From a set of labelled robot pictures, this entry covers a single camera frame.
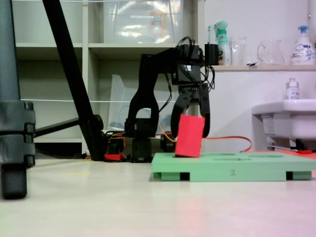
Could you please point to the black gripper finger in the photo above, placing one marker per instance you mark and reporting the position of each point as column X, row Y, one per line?
column 175, row 116
column 207, row 118

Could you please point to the clear plastic storage box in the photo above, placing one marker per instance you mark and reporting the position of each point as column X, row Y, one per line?
column 128, row 22

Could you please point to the red square block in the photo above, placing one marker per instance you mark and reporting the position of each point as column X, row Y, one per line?
column 188, row 135

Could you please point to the white shelf unit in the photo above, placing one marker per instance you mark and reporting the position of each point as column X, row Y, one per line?
column 85, row 74

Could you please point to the green spray bottle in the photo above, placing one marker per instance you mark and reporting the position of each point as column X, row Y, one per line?
column 223, row 44

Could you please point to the white foam soap pump bottle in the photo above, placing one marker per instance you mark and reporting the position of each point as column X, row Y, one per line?
column 302, row 51

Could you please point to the clear glass pitcher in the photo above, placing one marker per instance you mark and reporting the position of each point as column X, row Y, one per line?
column 271, row 53

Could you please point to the black cup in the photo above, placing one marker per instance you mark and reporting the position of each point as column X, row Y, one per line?
column 211, row 54

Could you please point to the small clear bottle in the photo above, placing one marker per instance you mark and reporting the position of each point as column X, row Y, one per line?
column 292, row 90

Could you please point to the clear measuring cup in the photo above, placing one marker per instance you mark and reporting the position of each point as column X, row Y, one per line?
column 238, row 51

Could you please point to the translucent plastic container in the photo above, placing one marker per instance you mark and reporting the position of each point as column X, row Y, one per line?
column 121, row 98

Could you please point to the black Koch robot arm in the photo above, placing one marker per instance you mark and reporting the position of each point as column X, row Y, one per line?
column 145, row 81

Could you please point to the green shape-hole board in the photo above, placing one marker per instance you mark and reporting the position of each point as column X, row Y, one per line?
column 222, row 168

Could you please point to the blue and white toothbrush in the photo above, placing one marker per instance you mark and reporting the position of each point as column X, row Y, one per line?
column 209, row 32

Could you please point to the orange labelled pack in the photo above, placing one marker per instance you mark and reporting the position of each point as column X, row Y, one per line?
column 158, row 23

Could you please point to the tripod leg with notched clamps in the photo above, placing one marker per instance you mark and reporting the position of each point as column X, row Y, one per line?
column 12, row 148

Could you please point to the black tripod leg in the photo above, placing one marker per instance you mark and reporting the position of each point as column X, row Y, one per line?
column 70, row 61

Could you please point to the white sink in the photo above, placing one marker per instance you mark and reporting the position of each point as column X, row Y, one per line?
column 291, row 118

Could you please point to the black tripod brace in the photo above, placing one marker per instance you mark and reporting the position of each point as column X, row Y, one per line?
column 56, row 127

